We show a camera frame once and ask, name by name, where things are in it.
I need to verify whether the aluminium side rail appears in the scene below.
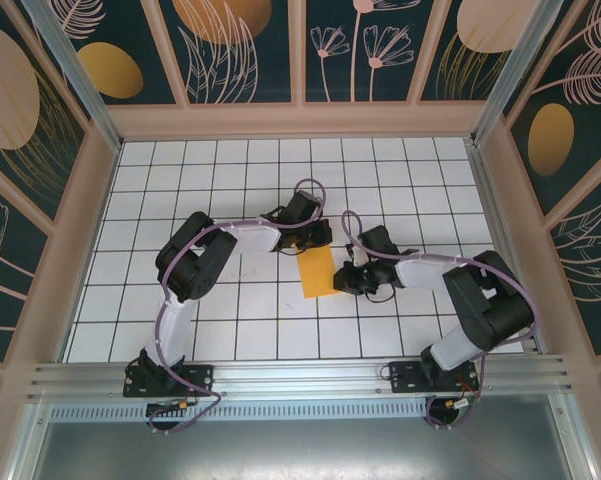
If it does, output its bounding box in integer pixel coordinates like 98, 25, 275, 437
463, 139, 549, 357

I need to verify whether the aluminium mounting rail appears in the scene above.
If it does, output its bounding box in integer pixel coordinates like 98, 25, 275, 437
27, 353, 576, 402

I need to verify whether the aluminium corner post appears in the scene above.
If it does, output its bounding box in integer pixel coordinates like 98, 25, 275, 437
22, 0, 125, 152
471, 0, 574, 147

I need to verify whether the grey metal sheet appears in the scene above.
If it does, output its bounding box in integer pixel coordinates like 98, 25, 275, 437
29, 419, 597, 480

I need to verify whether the small circuit board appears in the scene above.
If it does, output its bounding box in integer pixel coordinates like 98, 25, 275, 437
442, 394, 482, 412
146, 399, 197, 417

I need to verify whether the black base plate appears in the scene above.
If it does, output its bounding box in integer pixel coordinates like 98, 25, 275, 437
388, 359, 481, 395
123, 363, 216, 399

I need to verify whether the yellow paper sheet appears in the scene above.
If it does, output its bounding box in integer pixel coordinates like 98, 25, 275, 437
297, 243, 338, 300

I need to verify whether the slotted grey cable duct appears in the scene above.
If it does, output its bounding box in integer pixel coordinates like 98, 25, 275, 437
47, 399, 434, 424

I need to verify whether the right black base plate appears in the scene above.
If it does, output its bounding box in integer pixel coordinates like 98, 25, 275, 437
388, 359, 481, 395

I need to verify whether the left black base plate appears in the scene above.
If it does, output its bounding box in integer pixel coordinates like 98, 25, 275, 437
123, 363, 216, 399

